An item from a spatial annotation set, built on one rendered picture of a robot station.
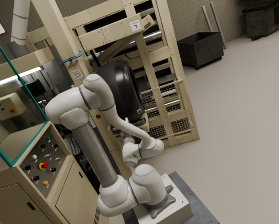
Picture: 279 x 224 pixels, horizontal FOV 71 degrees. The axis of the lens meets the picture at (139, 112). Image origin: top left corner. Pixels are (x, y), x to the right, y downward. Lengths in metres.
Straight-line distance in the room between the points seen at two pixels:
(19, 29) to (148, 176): 1.77
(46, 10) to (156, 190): 1.51
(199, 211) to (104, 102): 0.88
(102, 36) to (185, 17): 4.59
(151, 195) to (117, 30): 1.44
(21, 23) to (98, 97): 1.44
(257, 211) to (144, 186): 1.27
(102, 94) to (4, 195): 0.98
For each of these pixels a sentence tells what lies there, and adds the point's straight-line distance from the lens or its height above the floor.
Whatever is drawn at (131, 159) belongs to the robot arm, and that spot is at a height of 1.00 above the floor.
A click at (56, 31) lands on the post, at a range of 1.82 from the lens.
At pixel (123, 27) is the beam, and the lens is 1.97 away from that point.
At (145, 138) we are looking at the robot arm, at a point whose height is 1.12.
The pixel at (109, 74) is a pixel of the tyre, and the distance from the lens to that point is 1.69.
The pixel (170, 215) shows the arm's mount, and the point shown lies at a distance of 1.28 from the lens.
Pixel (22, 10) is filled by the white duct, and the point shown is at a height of 2.15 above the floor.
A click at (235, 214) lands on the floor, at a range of 2.15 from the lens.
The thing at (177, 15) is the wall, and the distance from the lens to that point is 6.25.
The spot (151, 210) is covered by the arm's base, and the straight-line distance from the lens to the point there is 1.30.
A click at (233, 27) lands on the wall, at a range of 7.46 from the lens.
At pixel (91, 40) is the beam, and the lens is 2.02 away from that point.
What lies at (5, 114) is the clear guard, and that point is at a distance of 1.49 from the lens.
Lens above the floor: 1.80
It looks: 26 degrees down
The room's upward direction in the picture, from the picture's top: 21 degrees counter-clockwise
